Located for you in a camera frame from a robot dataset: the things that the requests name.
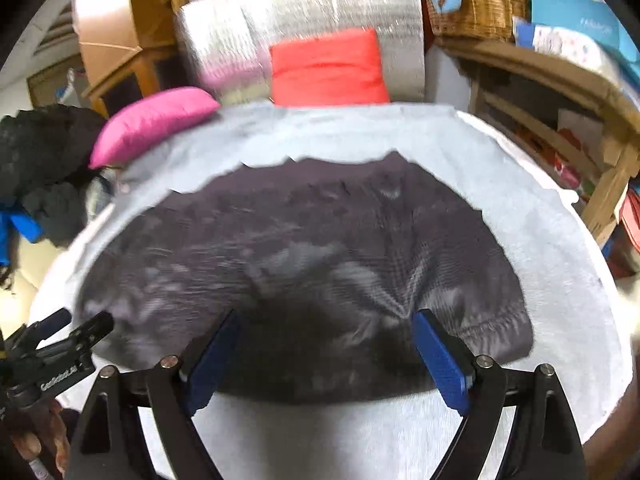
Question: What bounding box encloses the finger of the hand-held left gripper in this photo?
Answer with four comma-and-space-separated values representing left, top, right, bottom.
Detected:
62, 311, 115, 356
27, 308, 72, 343

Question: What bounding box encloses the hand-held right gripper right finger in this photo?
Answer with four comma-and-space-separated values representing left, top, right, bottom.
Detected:
411, 309, 587, 480

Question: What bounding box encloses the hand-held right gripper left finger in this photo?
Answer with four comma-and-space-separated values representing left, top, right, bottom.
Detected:
65, 309, 243, 480

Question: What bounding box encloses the dark quilted zip jacket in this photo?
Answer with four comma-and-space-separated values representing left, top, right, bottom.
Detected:
75, 152, 533, 406

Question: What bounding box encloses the person's left hand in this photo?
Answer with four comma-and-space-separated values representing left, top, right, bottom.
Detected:
7, 400, 71, 478

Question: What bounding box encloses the cream sofa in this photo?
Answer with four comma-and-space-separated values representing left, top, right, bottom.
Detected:
0, 240, 66, 331

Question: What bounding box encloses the white blanket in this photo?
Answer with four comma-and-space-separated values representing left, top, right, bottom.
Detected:
27, 109, 628, 411

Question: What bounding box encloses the blue jacket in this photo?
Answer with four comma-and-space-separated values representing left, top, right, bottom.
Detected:
0, 200, 43, 266

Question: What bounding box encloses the black cloth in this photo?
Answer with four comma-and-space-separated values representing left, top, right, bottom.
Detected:
22, 180, 93, 248

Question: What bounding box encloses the floral patterned cloth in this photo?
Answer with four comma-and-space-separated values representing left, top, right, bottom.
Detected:
85, 166, 123, 216

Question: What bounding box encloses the black puffer jacket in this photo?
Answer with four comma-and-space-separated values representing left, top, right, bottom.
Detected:
0, 105, 108, 201

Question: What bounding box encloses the pink pillow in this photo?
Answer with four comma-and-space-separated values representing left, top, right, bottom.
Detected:
89, 86, 221, 170

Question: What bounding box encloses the red box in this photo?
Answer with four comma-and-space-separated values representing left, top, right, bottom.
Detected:
617, 192, 640, 256

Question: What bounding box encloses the brown woven blind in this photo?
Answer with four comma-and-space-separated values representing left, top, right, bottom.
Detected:
27, 67, 83, 106

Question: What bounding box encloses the grey blanket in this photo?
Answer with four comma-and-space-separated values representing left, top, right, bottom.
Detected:
30, 100, 626, 480

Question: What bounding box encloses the red pillow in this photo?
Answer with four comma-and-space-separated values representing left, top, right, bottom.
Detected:
270, 28, 391, 107

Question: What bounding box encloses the wooden shelf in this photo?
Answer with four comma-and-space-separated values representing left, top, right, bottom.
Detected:
432, 35, 640, 248

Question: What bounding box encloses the wooden cabinet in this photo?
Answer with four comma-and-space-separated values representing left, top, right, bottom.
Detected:
72, 0, 201, 116

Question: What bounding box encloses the white patterned package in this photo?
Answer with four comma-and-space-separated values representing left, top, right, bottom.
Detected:
515, 17, 640, 86

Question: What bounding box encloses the wicker basket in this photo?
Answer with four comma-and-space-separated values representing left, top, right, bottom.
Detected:
425, 0, 531, 41

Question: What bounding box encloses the blue box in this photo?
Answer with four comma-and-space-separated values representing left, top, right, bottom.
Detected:
530, 0, 636, 56

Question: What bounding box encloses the silver foil mat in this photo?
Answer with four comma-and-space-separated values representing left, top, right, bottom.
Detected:
179, 0, 426, 106

